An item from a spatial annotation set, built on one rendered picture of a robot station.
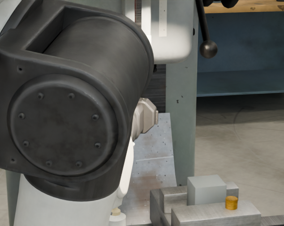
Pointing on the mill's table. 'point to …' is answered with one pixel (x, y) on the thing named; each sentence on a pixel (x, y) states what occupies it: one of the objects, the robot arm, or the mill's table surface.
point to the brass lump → (231, 202)
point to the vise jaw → (216, 215)
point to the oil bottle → (117, 218)
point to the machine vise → (174, 202)
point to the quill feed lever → (206, 45)
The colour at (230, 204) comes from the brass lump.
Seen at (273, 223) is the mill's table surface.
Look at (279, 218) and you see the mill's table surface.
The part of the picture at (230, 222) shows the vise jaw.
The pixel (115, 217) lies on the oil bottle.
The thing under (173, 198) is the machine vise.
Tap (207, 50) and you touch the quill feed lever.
